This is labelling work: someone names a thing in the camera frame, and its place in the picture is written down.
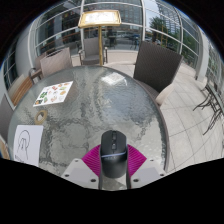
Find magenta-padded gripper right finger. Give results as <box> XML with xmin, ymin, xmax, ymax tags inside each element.
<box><xmin>124</xmin><ymin>144</ymin><xmax>167</xmax><ymax>190</ymax></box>

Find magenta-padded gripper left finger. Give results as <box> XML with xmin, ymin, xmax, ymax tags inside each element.
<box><xmin>60</xmin><ymin>144</ymin><xmax>104</xmax><ymax>191</ymax></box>

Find black computer mouse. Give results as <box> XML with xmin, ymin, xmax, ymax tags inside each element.
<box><xmin>99</xmin><ymin>129</ymin><xmax>129</xmax><ymax>179</ymax></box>

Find wooden slat bench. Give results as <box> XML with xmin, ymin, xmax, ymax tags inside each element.
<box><xmin>8</xmin><ymin>73</ymin><xmax>34</xmax><ymax>107</ymax></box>
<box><xmin>0</xmin><ymin>134</ymin><xmax>10</xmax><ymax>161</ymax></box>

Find colourful picture menu card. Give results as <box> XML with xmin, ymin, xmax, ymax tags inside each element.
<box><xmin>32</xmin><ymin>80</ymin><xmax>74</xmax><ymax>108</ymax></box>

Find green metal folding furniture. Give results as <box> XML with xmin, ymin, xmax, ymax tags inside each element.
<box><xmin>192</xmin><ymin>78</ymin><xmax>224</xmax><ymax>136</ymax></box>

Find gold-framed menu stand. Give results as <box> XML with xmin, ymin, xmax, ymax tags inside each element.
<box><xmin>77</xmin><ymin>9</ymin><xmax>122</xmax><ymax>67</ymax></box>

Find small brass ring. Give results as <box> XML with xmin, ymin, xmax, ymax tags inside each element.
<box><xmin>34</xmin><ymin>109</ymin><xmax>48</xmax><ymax>126</ymax></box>

